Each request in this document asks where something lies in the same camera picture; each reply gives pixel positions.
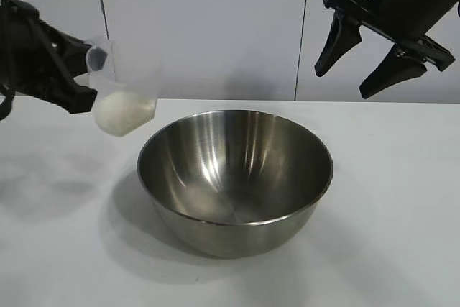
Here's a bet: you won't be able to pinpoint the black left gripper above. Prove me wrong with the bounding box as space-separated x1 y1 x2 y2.
0 0 98 114

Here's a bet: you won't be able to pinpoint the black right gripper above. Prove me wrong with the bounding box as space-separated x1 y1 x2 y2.
314 0 460 99

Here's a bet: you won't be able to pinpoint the clear plastic measuring cup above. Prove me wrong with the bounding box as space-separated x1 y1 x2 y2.
85 35 158 138

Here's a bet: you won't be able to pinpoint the white rice grains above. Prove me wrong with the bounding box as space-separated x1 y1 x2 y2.
93 91 156 137

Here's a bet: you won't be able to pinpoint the stainless steel mixing bowl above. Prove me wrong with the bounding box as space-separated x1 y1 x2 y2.
136 109 334 260

